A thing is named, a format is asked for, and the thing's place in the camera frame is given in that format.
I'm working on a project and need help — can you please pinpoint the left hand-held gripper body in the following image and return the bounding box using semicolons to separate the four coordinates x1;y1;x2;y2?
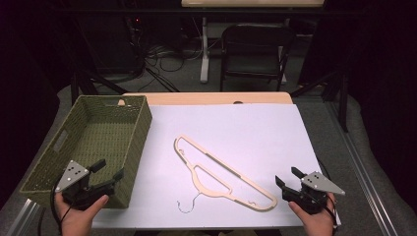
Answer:
54;159;116;210

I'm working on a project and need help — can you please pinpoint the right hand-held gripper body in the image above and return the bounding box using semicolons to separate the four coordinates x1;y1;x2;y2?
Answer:
281;170;346;215

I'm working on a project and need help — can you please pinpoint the green woven basket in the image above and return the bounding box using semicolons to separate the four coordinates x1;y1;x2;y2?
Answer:
19;94;153;209

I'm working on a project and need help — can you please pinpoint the beige clothes hanger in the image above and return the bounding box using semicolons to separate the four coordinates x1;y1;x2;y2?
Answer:
173;134;279;214

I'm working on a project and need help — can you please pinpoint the person's right hand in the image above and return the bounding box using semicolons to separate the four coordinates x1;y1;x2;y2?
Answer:
288;192;337;236

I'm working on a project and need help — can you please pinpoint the person's left hand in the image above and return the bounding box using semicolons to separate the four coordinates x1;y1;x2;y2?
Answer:
53;192;110;236

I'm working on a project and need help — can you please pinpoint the white paper sheet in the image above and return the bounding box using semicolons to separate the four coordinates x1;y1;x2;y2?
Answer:
92;103;341;229

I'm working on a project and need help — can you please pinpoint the black metal stand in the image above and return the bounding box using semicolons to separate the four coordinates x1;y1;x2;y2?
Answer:
70;69;130;106
289;71;349;133

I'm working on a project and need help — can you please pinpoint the black folding chair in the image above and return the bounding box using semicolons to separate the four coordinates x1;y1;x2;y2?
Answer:
219;24;296;92

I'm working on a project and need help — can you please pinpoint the white desk leg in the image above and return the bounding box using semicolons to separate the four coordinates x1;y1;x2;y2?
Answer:
200;17;210;85

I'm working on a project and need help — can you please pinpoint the light wooden desk top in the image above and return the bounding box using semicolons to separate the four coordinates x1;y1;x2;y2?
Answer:
181;0;326;9

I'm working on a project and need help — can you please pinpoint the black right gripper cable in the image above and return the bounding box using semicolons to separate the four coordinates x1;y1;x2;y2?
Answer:
323;192;339;236

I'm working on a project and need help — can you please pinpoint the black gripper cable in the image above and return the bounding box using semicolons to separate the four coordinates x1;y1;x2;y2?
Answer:
323;192;339;236
48;176;73;236

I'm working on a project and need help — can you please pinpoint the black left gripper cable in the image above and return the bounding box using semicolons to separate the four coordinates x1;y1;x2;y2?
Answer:
48;176;73;236

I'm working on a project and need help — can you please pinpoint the aluminium rail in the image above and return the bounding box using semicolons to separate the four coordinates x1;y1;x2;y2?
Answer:
326;100;400;236
5;198;41;236

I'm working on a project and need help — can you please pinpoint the bundle of floor cables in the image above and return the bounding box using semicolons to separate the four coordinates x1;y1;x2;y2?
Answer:
129;38;205;93

